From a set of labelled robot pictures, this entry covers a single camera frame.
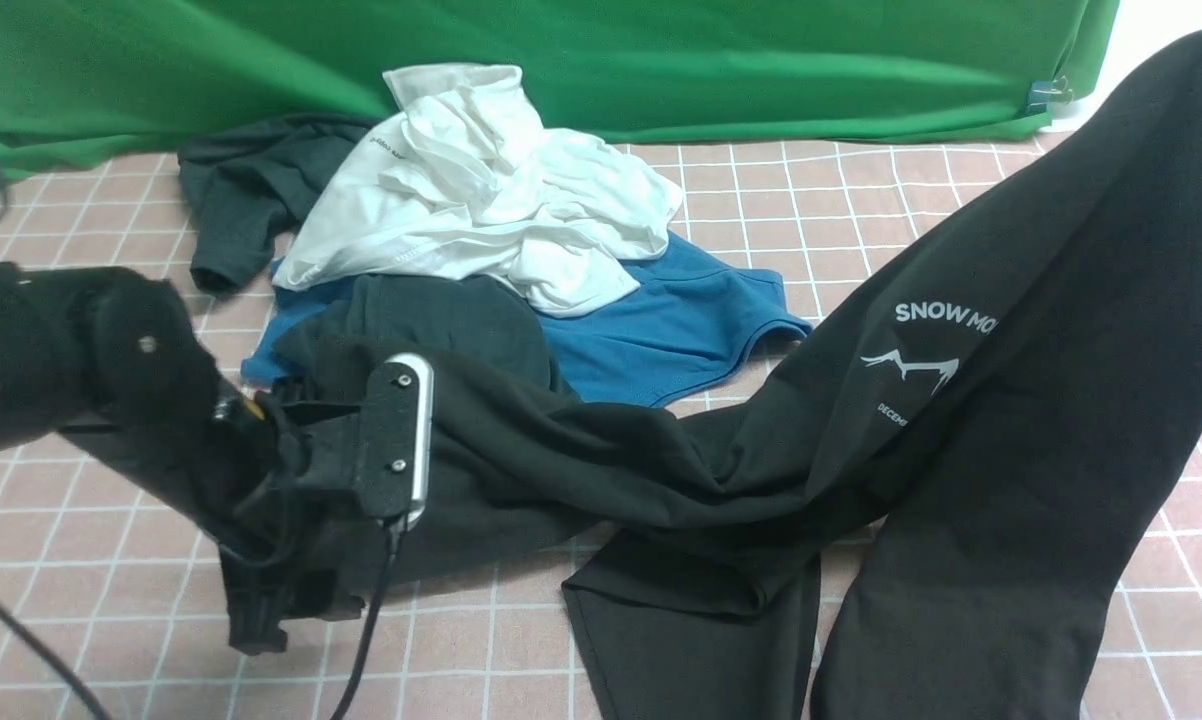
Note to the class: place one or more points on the blue shirt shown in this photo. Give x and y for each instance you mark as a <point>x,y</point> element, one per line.
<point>691,324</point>

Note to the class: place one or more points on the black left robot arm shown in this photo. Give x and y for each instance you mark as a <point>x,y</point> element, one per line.
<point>106,359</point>

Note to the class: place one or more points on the pink checkered tablecloth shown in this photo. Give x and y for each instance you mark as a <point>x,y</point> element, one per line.
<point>129,594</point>

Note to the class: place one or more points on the dark gray long-sleeve shirt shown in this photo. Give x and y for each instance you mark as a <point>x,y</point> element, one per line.
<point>924,510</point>

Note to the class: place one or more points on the green backdrop cloth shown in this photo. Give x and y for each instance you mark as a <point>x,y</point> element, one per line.
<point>83,81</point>

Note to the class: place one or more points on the dark teal shirt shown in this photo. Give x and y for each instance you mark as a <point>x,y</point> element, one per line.
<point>246,186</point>

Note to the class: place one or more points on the white shirt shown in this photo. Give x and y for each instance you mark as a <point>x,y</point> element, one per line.
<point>466,180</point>

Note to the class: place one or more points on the blue binder clip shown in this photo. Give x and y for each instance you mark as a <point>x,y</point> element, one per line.
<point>1043,95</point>

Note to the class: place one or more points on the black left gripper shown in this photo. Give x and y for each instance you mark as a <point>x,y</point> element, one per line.
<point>311,493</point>

